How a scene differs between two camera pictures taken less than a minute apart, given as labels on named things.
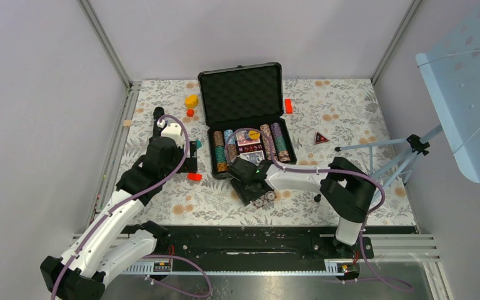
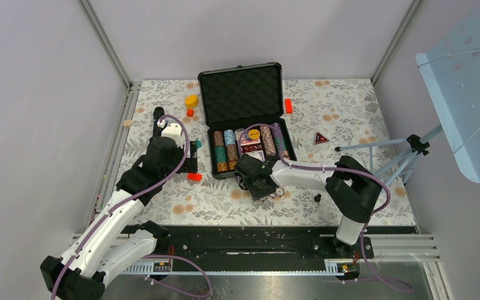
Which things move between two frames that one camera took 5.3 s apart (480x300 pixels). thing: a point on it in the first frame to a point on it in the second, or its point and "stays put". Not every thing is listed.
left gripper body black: x=179 y=159 stays put
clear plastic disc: x=240 y=135 stays put
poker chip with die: x=270 y=196 to x=279 y=192
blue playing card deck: x=254 y=156 stays put
